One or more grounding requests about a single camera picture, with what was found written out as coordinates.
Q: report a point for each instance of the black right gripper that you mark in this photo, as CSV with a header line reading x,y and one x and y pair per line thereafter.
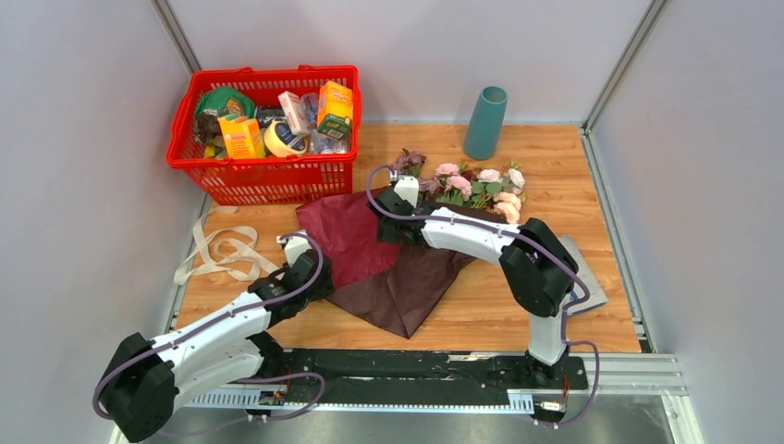
x,y
385,234

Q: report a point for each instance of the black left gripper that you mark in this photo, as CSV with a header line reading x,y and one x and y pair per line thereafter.
x,y
325,288

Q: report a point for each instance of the dark red wrapping paper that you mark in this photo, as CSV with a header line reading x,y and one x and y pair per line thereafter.
x,y
390,286

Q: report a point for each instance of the white printed ribbon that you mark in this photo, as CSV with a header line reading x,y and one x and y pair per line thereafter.
x,y
230,251

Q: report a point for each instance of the pink flower bouquet brown wrap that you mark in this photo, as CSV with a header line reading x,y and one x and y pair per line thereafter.
x,y
499,191

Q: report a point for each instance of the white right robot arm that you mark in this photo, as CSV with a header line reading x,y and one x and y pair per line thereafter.
x,y
539,270

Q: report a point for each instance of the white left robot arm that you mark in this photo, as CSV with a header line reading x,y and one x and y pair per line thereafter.
x,y
147,380

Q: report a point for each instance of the teal ceramic vase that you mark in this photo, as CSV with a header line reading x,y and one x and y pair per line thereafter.
x,y
486,122

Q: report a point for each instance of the clear plastic bottle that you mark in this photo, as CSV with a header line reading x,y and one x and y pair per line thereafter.
x,y
320,143

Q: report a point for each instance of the yellow tape roll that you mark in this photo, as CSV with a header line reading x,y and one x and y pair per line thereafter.
x,y
280,141

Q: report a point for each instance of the orange green box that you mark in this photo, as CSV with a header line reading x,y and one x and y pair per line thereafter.
x,y
335,111

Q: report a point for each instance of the red plastic shopping basket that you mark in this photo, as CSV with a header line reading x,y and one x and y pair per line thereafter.
x,y
273,180

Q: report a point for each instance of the orange juice carton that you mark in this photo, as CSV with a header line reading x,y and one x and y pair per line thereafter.
x,y
242,136

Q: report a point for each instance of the white small box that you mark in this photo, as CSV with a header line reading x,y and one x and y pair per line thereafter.
x,y
294,113

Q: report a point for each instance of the green snack bag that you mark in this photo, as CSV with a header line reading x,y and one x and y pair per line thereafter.
x,y
223,101

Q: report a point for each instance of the blue razor blister package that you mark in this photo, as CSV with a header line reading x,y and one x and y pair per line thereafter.
x,y
598,297

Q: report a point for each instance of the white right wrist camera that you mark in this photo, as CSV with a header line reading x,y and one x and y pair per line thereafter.
x,y
407,188

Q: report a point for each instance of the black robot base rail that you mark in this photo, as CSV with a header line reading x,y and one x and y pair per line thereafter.
x,y
446,381

